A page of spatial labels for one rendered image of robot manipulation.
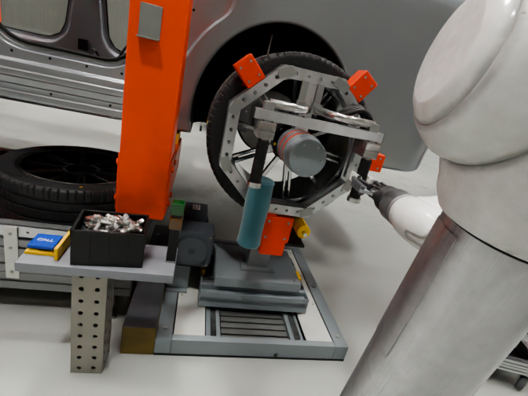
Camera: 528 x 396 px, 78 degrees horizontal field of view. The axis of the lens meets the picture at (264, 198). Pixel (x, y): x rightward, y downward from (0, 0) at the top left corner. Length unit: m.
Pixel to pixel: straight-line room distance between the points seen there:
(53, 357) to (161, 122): 0.91
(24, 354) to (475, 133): 1.47
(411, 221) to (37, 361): 1.29
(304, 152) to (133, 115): 0.55
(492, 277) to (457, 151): 0.10
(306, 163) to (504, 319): 0.86
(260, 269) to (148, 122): 0.84
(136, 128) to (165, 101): 0.13
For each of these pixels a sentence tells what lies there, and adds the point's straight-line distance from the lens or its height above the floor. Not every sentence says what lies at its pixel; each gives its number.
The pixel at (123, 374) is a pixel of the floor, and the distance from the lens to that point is 1.40.
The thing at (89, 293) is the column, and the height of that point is 0.34.
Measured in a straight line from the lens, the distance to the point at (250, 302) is 1.54.
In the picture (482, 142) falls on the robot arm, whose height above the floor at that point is 1.06.
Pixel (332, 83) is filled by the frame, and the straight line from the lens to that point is 1.24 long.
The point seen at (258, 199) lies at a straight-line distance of 1.12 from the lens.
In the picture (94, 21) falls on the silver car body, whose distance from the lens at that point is 3.49.
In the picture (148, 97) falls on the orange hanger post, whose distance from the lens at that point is 1.11.
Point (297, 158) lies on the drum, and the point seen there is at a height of 0.85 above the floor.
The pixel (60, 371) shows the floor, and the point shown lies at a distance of 1.44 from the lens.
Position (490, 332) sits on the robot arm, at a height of 0.92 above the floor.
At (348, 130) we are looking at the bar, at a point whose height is 0.97.
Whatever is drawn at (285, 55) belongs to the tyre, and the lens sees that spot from 1.27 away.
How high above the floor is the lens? 1.07
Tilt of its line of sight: 20 degrees down
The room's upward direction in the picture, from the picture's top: 13 degrees clockwise
